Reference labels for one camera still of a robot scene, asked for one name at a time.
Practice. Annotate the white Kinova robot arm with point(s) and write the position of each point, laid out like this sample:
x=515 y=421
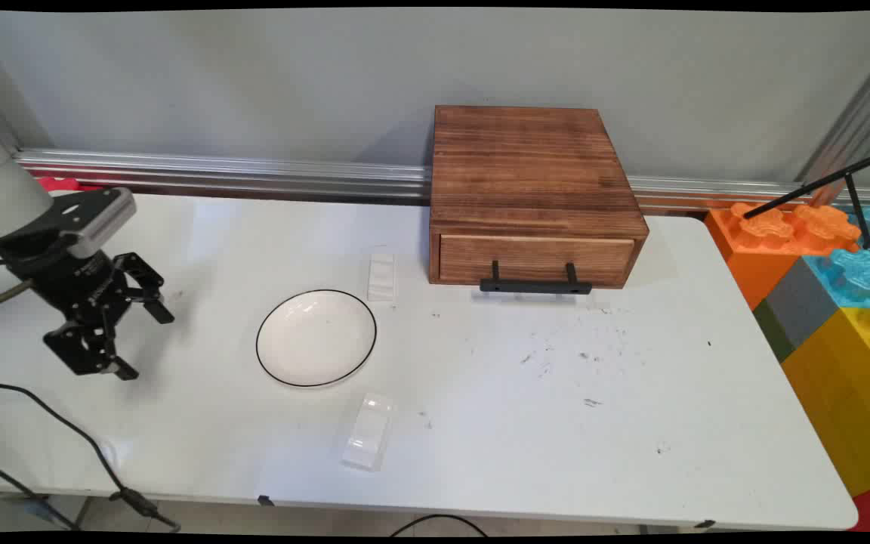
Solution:
x=4 y=196

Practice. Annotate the clear plastic container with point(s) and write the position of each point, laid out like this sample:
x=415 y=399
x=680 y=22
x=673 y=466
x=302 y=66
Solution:
x=367 y=434

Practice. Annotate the yellow giant toy brick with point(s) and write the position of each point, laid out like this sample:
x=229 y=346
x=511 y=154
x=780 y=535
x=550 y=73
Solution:
x=846 y=400

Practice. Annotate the aluminium wall rail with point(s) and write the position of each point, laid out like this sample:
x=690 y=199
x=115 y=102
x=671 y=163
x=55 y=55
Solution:
x=254 y=174

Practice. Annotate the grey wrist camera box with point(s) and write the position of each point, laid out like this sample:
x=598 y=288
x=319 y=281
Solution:
x=103 y=219

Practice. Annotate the aluminium frame post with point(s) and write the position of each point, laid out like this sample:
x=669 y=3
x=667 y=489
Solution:
x=858 y=113

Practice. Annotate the orange giant toy brick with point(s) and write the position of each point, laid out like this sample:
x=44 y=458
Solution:
x=763 y=249

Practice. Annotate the red object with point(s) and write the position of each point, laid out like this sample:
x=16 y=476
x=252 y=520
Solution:
x=57 y=183

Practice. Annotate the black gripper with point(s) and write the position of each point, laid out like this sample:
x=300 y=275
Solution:
x=72 y=283

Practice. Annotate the grey giant toy brick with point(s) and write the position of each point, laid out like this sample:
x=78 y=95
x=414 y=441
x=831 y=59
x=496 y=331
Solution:
x=801 y=302

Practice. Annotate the black tripod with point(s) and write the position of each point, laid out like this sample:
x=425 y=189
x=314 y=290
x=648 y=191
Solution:
x=820 y=181

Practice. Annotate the blue giant toy brick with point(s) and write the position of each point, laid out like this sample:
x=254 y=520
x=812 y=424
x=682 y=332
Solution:
x=862 y=276

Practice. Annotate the white plate with black rim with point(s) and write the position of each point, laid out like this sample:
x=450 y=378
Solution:
x=316 y=338

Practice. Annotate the dark wooden drawer cabinet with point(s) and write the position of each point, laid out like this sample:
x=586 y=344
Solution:
x=529 y=166

